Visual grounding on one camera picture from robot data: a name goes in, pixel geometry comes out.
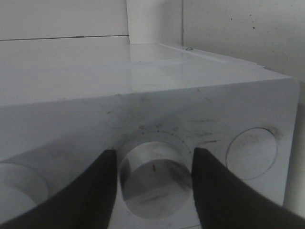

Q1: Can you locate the white microwave oven body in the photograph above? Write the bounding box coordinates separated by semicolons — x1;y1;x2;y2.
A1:
0;44;300;229

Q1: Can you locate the round white door button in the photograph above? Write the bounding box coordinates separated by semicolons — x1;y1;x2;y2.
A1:
225;127;278;180

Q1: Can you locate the white timer knob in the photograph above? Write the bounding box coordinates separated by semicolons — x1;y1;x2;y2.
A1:
119;141;192;219

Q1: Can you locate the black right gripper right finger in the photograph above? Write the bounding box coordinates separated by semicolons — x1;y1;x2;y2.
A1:
191;147;305;229

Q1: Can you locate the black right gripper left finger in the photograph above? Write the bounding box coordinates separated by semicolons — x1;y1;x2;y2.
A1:
0;149;117;229

